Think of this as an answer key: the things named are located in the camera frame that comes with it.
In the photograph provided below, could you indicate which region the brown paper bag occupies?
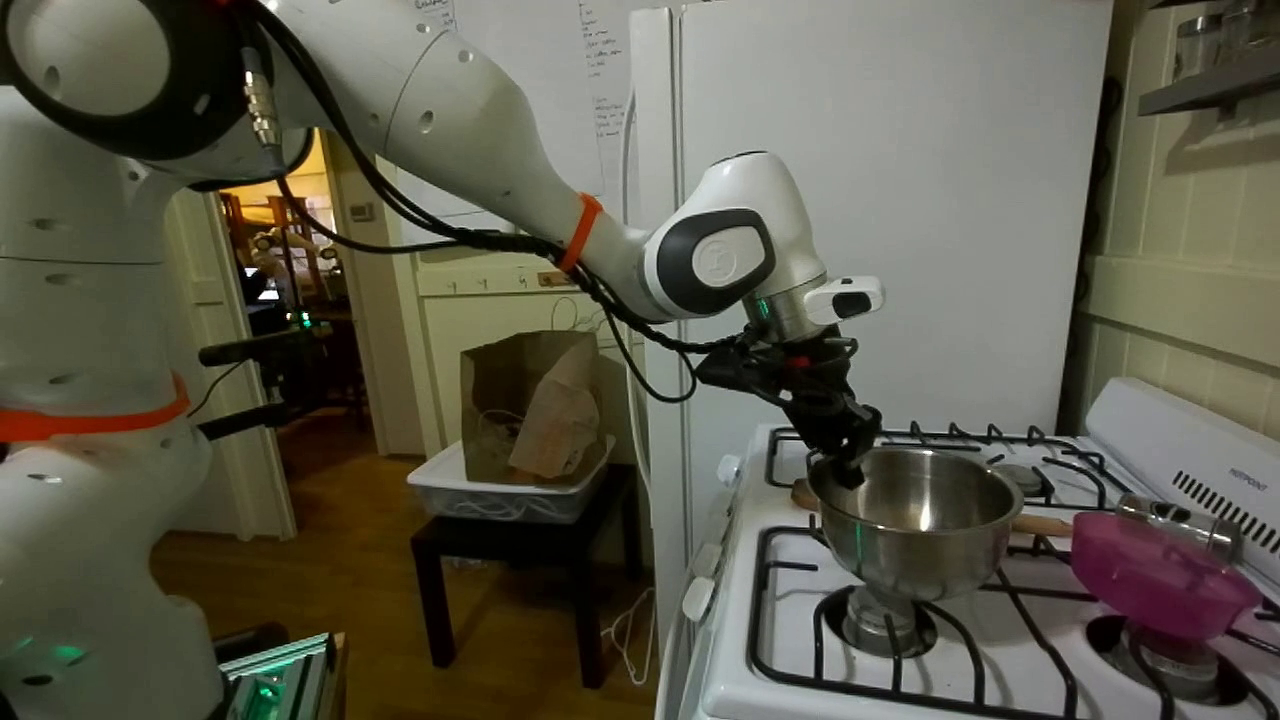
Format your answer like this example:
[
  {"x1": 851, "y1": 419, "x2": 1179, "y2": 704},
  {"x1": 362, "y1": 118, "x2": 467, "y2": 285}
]
[{"x1": 455, "y1": 326, "x2": 631, "y2": 489}]

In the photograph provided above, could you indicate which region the silver metal bowl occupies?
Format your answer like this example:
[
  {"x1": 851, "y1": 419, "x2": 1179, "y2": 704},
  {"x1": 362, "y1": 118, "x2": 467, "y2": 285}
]
[{"x1": 806, "y1": 442, "x2": 1027, "y2": 658}]

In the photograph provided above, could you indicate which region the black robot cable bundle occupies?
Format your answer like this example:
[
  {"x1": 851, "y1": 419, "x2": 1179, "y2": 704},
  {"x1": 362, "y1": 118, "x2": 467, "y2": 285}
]
[{"x1": 238, "y1": 0, "x2": 754, "y2": 409}]

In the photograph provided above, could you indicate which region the orange cable strap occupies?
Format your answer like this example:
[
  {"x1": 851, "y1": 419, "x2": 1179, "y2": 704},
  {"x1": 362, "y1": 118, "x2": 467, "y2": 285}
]
[
  {"x1": 0, "y1": 376, "x2": 192, "y2": 449},
  {"x1": 555, "y1": 192, "x2": 610, "y2": 278}
]

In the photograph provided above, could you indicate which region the white refrigerator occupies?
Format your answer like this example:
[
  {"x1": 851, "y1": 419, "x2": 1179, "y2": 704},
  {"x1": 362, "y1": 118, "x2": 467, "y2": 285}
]
[{"x1": 623, "y1": 0, "x2": 1122, "y2": 648}]

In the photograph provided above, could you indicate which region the wooden spoon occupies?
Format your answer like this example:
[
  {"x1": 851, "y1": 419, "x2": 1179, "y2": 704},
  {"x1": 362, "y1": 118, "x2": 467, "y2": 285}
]
[{"x1": 1016, "y1": 507, "x2": 1080, "y2": 544}]

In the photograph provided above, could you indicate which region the grey wall shelf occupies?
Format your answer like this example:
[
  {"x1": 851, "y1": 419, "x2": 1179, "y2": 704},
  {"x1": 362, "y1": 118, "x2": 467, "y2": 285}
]
[{"x1": 1138, "y1": 0, "x2": 1280, "y2": 118}]

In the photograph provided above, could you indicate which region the white door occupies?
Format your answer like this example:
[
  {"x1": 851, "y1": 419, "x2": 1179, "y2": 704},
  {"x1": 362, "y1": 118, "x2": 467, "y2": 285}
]
[{"x1": 159, "y1": 184, "x2": 302, "y2": 544}]

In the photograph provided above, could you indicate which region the round stove burner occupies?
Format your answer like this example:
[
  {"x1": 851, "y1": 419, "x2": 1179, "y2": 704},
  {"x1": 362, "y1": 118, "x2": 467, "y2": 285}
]
[
  {"x1": 817, "y1": 586, "x2": 941, "y2": 658},
  {"x1": 1003, "y1": 455, "x2": 1060, "y2": 499},
  {"x1": 1088, "y1": 610, "x2": 1259, "y2": 704}
]

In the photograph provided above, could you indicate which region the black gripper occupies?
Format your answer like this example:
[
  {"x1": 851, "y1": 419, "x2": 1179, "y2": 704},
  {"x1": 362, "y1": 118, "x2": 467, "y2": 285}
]
[{"x1": 742, "y1": 326, "x2": 890, "y2": 496}]

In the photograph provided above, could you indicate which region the white gas stove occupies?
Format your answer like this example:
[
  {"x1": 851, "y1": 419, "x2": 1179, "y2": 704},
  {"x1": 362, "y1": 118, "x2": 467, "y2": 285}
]
[{"x1": 652, "y1": 371, "x2": 1280, "y2": 720}]

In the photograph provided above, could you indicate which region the green lit device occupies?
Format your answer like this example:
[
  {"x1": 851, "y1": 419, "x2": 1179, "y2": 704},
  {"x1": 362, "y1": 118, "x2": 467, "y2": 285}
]
[{"x1": 214, "y1": 627, "x2": 350, "y2": 720}]

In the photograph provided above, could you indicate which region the black stove grate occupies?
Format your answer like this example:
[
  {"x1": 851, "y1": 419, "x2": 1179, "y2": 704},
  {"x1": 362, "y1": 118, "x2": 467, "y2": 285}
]
[
  {"x1": 765, "y1": 414, "x2": 1139, "y2": 513},
  {"x1": 745, "y1": 519, "x2": 1280, "y2": 720}
]

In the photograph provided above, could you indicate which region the white wall board with writing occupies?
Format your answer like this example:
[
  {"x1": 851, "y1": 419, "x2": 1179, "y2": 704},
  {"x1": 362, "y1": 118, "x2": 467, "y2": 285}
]
[{"x1": 397, "y1": 0, "x2": 650, "y2": 255}]

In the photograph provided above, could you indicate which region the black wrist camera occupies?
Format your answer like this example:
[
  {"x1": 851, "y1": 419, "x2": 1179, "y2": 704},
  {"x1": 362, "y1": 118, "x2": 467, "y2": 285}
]
[{"x1": 696, "y1": 336, "x2": 806, "y2": 399}]

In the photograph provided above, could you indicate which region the black small table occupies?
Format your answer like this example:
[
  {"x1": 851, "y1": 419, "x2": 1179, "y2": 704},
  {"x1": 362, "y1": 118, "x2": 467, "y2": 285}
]
[{"x1": 407, "y1": 459, "x2": 652, "y2": 693}]

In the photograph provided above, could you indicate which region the glass jar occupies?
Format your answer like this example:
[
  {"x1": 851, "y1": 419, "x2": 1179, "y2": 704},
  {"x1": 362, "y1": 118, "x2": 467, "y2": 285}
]
[{"x1": 1175, "y1": 4, "x2": 1254, "y2": 78}]

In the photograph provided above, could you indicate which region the black bar handle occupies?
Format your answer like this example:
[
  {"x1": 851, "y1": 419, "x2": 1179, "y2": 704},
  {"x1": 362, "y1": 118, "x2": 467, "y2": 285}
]
[
  {"x1": 196, "y1": 326, "x2": 326, "y2": 371},
  {"x1": 196, "y1": 399, "x2": 292, "y2": 442}
]

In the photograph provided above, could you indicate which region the white plastic bin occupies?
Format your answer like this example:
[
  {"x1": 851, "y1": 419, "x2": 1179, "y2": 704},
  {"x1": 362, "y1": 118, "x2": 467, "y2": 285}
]
[{"x1": 406, "y1": 434, "x2": 620, "y2": 528}]

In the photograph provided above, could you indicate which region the pink translucent bowl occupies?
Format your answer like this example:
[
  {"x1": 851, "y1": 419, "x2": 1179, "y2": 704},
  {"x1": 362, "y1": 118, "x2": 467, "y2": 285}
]
[{"x1": 1070, "y1": 496, "x2": 1264, "y2": 652}]

